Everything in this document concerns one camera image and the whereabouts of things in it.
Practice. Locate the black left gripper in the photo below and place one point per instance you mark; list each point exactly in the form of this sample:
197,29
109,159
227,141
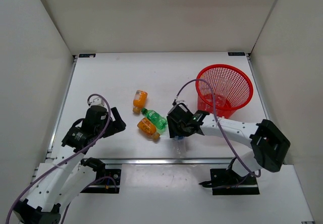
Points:
116,125

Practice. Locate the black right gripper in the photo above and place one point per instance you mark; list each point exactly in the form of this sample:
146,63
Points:
175,130

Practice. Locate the green plastic bottle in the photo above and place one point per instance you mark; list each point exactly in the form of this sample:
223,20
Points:
159,121

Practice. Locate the blue label water bottle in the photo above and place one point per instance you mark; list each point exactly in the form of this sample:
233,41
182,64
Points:
179,146

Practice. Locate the orange soda bottle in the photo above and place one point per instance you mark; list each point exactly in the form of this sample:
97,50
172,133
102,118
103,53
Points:
149,129
139,101

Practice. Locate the clear plastic bottle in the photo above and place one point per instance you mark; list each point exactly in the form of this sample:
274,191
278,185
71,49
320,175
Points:
222,91

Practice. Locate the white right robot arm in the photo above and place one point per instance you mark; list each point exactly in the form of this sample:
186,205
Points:
255,146

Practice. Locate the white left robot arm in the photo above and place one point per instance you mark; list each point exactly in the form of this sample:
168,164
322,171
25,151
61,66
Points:
51,193

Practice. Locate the red mesh plastic basket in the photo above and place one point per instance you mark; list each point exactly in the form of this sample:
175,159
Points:
231,87

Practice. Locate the left black table label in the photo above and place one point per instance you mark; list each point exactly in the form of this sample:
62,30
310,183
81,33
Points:
87,55

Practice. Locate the black table label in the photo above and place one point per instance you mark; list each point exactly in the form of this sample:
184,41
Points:
87,55
236,54

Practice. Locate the right black table label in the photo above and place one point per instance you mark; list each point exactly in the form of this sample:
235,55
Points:
236,54

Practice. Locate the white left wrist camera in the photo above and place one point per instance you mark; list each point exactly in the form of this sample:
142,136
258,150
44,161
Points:
95,100

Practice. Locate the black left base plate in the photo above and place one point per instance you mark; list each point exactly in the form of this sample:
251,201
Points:
107,182

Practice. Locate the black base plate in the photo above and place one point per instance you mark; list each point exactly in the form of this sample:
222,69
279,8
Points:
224,182
107,182

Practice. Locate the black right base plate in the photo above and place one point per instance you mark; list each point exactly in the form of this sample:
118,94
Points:
224,182

